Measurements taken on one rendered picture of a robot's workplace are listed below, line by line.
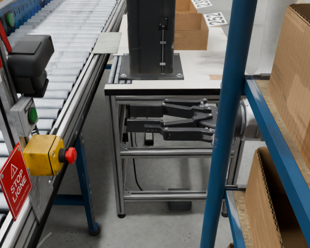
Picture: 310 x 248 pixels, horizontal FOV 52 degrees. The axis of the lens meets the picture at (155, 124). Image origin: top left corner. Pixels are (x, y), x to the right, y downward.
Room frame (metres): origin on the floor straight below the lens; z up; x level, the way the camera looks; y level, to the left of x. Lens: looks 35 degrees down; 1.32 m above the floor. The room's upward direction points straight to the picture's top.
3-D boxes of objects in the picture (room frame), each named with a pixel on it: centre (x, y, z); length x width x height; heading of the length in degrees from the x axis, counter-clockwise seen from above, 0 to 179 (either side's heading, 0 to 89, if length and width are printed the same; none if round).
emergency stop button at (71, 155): (0.57, 0.21, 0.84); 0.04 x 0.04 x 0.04; 88
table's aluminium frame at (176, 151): (1.57, -0.09, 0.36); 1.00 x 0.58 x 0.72; 1
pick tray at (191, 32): (1.60, -0.06, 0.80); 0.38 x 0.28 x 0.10; 89
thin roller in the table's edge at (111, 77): (1.25, 0.18, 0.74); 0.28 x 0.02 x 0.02; 1
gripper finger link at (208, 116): (0.54, -0.07, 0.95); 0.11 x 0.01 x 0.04; 104
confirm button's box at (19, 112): (0.57, 0.28, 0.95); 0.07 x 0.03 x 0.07; 178
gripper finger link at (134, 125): (0.54, 0.02, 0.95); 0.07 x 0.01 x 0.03; 88
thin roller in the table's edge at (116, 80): (1.25, 0.16, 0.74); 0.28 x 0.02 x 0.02; 1
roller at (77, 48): (1.51, 0.55, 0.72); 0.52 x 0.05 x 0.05; 88
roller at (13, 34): (1.70, 0.55, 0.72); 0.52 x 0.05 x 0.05; 88
